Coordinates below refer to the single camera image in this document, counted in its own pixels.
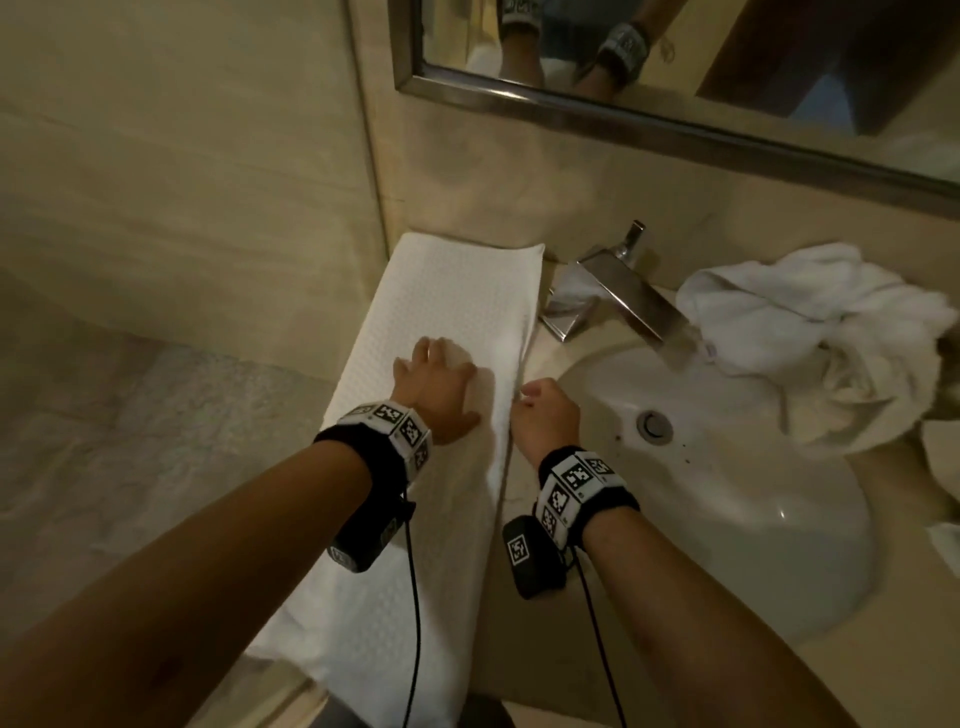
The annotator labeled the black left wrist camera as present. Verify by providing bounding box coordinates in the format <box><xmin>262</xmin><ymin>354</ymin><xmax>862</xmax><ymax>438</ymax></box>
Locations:
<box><xmin>327</xmin><ymin>479</ymin><xmax>418</xmax><ymax>575</ymax></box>

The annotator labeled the person's left hand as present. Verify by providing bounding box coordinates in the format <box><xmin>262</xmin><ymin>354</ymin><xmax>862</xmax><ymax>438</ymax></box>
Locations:
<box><xmin>389</xmin><ymin>335</ymin><xmax>482</xmax><ymax>446</ymax></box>

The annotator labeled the right marker wrist band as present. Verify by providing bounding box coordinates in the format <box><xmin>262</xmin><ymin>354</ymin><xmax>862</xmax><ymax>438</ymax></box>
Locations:
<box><xmin>533</xmin><ymin>446</ymin><xmax>641</xmax><ymax>553</ymax></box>

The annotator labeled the left marker wrist band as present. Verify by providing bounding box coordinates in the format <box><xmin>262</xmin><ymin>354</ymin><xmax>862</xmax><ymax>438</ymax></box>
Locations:
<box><xmin>314</xmin><ymin>401</ymin><xmax>434</xmax><ymax>481</ymax></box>

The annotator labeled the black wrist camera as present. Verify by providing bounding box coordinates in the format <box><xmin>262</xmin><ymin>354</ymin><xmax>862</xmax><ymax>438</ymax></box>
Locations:
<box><xmin>327</xmin><ymin>479</ymin><xmax>418</xmax><ymax>575</ymax></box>
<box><xmin>500</xmin><ymin>514</ymin><xmax>569</xmax><ymax>600</ymax></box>

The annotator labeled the black left camera cable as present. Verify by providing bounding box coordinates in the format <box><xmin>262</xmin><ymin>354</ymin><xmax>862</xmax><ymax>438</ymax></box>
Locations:
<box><xmin>401</xmin><ymin>517</ymin><xmax>425</xmax><ymax>728</ymax></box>

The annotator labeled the metal framed wall mirror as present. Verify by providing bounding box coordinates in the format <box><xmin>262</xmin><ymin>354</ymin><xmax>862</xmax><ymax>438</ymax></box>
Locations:
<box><xmin>386</xmin><ymin>0</ymin><xmax>960</xmax><ymax>223</ymax></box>

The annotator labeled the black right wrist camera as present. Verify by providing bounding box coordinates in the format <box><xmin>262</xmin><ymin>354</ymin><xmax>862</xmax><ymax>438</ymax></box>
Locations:
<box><xmin>500</xmin><ymin>514</ymin><xmax>569</xmax><ymax>600</ymax></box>

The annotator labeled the large white towel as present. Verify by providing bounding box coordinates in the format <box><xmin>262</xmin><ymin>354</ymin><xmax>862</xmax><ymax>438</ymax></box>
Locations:
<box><xmin>674</xmin><ymin>241</ymin><xmax>960</xmax><ymax>459</ymax></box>

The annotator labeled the white waffle towel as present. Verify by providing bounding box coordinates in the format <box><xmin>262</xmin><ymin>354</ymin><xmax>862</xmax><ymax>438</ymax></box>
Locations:
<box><xmin>247</xmin><ymin>230</ymin><xmax>547</xmax><ymax>728</ymax></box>

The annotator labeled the person's right forearm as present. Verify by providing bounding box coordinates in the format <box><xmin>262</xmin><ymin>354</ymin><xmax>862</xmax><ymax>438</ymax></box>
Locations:
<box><xmin>581</xmin><ymin>506</ymin><xmax>860</xmax><ymax>728</ymax></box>

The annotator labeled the person's right hand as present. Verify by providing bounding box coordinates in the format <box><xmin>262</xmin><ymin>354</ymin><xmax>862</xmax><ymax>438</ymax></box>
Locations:
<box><xmin>509</xmin><ymin>377</ymin><xmax>583</xmax><ymax>469</ymax></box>

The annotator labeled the black camera cable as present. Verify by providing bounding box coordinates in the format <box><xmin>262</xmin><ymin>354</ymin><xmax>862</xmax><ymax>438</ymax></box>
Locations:
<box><xmin>569</xmin><ymin>547</ymin><xmax>628</xmax><ymax>728</ymax></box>
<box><xmin>401</xmin><ymin>517</ymin><xmax>425</xmax><ymax>728</ymax></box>

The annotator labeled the chrome faucet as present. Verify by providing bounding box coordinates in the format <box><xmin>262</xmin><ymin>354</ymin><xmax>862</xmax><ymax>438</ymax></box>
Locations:
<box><xmin>539</xmin><ymin>219</ymin><xmax>691</xmax><ymax>350</ymax></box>

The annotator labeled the black right camera cable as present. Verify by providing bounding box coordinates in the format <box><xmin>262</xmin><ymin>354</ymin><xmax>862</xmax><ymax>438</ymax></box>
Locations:
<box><xmin>569</xmin><ymin>547</ymin><xmax>628</xmax><ymax>728</ymax></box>

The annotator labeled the person's left forearm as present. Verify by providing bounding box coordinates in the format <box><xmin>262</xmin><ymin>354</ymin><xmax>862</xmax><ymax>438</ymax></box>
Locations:
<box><xmin>0</xmin><ymin>440</ymin><xmax>374</xmax><ymax>728</ymax></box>

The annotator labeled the white sink basin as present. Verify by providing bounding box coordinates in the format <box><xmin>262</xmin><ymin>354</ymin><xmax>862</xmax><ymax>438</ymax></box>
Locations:
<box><xmin>521</xmin><ymin>337</ymin><xmax>879</xmax><ymax>646</ymax></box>

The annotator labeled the marker wrist band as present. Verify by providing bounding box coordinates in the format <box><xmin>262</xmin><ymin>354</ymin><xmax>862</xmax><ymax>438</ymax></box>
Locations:
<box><xmin>533</xmin><ymin>446</ymin><xmax>641</xmax><ymax>553</ymax></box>
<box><xmin>314</xmin><ymin>401</ymin><xmax>434</xmax><ymax>481</ymax></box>

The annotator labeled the chrome sink drain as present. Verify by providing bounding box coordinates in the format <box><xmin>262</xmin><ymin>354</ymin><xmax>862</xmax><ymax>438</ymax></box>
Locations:
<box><xmin>635</xmin><ymin>408</ymin><xmax>674</xmax><ymax>446</ymax></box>

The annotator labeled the beige marble countertop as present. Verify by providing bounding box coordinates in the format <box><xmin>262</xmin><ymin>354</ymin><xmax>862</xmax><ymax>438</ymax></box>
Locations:
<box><xmin>307</xmin><ymin>239</ymin><xmax>960</xmax><ymax>728</ymax></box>

